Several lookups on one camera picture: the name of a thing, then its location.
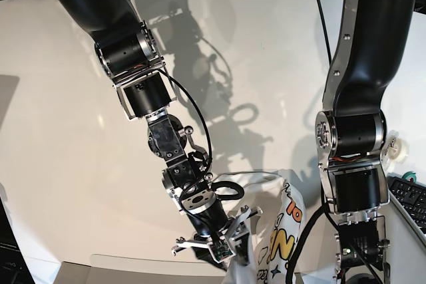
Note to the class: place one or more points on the white printed t-shirt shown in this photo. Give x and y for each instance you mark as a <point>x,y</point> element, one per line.
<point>275,233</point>

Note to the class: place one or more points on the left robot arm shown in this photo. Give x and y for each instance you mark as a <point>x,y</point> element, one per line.
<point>351,132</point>

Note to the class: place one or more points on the clear tape roll dispenser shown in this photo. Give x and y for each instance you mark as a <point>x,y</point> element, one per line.
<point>394,151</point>

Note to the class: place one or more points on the grey cardboard box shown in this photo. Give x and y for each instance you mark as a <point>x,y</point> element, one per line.
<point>114,269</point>

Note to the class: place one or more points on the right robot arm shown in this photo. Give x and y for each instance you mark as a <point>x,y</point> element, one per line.
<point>128,53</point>

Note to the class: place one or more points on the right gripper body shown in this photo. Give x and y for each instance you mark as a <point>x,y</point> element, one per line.
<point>213,240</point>

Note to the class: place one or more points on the green tape roll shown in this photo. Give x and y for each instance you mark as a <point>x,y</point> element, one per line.
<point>410,176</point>

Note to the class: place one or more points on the black computer keyboard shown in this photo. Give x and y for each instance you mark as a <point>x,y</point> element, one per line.
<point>411,196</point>

